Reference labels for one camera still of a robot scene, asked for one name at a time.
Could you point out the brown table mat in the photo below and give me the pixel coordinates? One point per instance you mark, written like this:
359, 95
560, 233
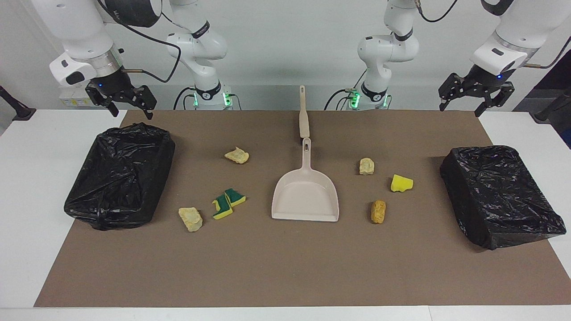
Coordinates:
285, 267

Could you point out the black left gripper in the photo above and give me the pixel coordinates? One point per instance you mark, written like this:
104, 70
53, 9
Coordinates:
485, 79

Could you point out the beige plastic dustpan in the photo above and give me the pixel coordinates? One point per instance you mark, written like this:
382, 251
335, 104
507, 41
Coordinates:
305, 196

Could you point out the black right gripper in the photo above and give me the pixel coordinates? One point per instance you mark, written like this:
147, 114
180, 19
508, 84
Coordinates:
113, 87

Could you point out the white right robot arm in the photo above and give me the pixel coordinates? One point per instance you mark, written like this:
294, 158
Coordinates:
80, 26

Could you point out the pale yellow sponge scrap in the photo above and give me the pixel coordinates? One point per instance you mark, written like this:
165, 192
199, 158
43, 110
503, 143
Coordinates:
191, 219
237, 155
366, 166

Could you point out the green yellow sponge piece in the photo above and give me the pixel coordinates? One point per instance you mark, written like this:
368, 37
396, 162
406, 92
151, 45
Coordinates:
235, 197
221, 209

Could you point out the beige hand brush black bristles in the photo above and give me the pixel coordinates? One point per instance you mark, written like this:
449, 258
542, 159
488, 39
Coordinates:
304, 122

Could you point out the bright yellow sponge piece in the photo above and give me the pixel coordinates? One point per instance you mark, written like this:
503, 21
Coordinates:
400, 183

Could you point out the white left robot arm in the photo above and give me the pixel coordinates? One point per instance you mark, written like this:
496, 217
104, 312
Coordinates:
386, 49

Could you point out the bin with black bag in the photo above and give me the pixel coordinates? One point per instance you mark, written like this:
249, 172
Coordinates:
499, 196
120, 178

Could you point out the black stand foot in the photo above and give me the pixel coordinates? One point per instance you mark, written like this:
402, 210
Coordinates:
546, 113
20, 111

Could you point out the white wall socket box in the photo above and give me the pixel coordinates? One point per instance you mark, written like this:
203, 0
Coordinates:
71, 99

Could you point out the orange brown sponge piece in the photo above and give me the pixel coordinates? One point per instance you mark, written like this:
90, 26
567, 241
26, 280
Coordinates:
378, 211

